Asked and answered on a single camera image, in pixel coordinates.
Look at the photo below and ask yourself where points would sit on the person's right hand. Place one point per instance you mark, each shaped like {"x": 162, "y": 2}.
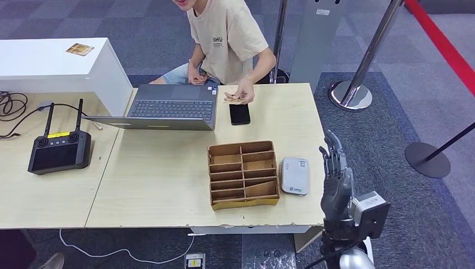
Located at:
{"x": 196, "y": 74}

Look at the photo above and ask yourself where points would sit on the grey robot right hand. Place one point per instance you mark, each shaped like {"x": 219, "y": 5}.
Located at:
{"x": 337, "y": 193}

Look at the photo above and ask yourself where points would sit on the person's left hand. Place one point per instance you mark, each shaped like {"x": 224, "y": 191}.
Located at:
{"x": 245, "y": 89}

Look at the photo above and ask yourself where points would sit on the gold patterned card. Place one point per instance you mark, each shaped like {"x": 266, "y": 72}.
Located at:
{"x": 233, "y": 100}
{"x": 79, "y": 49}

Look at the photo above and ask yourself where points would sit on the person's right forearm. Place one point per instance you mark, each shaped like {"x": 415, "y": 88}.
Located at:
{"x": 197, "y": 55}

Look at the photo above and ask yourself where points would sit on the person's left forearm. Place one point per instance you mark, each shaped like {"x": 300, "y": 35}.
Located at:
{"x": 261, "y": 67}

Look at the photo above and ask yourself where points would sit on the person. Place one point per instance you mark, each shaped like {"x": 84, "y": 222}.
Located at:
{"x": 226, "y": 41}
{"x": 15, "y": 248}

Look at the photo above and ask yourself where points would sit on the white card reader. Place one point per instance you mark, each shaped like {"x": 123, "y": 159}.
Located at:
{"x": 295, "y": 176}

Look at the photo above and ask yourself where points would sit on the black smartphone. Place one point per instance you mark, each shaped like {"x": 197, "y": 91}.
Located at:
{"x": 239, "y": 115}

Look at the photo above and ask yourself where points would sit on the grey open laptop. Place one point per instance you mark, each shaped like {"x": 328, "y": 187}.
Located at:
{"x": 170, "y": 109}

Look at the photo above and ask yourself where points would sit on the thin chrome pole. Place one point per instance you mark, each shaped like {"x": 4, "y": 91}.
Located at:
{"x": 279, "y": 22}

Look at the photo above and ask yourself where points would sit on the grey kiosk panel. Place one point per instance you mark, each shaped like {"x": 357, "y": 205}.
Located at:
{"x": 315, "y": 44}

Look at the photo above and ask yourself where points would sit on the cardboard compartment organizer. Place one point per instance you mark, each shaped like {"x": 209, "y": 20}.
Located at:
{"x": 243, "y": 174}

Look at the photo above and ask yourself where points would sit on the white box cabinet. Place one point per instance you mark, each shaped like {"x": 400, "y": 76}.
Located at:
{"x": 48, "y": 70}

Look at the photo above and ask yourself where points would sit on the steel floor socket plate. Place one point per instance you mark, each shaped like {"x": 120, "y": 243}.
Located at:
{"x": 194, "y": 261}

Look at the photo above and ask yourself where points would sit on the black remote controller with antennas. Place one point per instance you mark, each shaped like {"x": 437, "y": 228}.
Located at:
{"x": 57, "y": 156}

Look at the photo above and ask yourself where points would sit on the red barrier belt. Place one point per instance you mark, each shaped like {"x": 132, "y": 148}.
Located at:
{"x": 445, "y": 44}

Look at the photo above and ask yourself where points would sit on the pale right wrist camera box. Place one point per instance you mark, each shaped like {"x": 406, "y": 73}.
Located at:
{"x": 371, "y": 211}

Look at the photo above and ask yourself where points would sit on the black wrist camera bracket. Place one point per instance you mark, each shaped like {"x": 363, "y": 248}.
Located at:
{"x": 341, "y": 232}

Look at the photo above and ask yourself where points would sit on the black stanchion post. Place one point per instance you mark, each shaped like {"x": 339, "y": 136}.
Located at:
{"x": 426, "y": 159}

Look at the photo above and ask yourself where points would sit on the chrome stanchion post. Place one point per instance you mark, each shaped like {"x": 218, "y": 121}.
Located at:
{"x": 350, "y": 94}

